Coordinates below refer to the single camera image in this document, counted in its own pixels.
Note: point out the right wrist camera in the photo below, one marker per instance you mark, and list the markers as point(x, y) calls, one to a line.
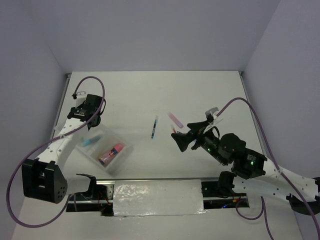
point(211, 116)

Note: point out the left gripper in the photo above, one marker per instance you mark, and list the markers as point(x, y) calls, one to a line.
point(78, 107)

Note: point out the pink highlighter in container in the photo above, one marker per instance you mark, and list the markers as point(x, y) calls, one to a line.
point(117, 148)

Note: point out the clear plastic container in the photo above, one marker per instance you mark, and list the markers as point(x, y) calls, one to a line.
point(100, 152)

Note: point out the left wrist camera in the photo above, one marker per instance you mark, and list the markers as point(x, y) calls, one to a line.
point(79, 98)

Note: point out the blue highlighter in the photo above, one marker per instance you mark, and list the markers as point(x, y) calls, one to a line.
point(91, 140)

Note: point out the right table rail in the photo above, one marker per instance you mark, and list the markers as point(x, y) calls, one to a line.
point(260, 139)

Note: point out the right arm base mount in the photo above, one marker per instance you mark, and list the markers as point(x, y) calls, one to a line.
point(215, 198)

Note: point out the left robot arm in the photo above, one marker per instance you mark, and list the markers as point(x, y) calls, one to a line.
point(43, 177)

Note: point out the pink highlighter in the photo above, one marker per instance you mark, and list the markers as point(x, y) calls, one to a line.
point(175, 120)
point(117, 148)

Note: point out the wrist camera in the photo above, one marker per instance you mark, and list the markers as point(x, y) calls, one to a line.
point(79, 98)
point(211, 116)

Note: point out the blue pen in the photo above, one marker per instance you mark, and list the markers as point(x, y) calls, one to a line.
point(154, 126)

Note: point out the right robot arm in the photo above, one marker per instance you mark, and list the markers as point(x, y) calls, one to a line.
point(250, 171)

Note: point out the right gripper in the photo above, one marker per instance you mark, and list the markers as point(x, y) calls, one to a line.
point(182, 139)

